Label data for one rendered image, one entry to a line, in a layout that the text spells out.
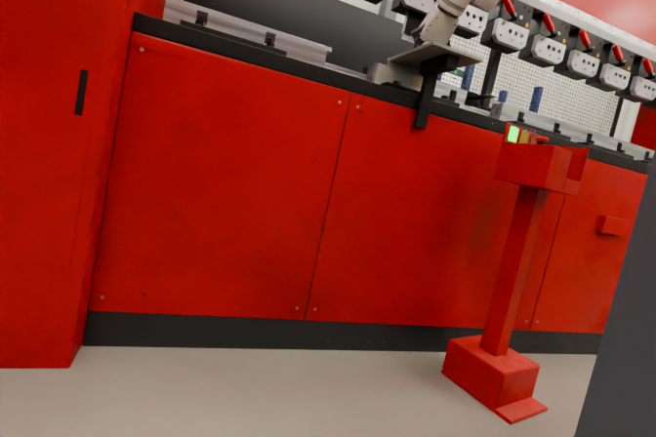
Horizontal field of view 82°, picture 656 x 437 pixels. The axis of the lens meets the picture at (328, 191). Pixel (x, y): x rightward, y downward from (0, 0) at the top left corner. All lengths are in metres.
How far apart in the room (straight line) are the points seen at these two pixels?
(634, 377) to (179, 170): 1.18
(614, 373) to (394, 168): 0.75
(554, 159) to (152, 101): 1.09
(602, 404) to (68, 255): 1.27
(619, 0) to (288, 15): 1.39
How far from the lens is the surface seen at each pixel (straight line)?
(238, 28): 1.24
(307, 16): 1.87
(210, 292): 1.17
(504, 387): 1.32
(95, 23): 1.02
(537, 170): 1.22
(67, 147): 1.01
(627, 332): 1.12
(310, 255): 1.18
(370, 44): 1.95
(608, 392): 1.16
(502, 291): 1.34
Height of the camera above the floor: 0.62
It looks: 5 degrees down
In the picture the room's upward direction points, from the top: 12 degrees clockwise
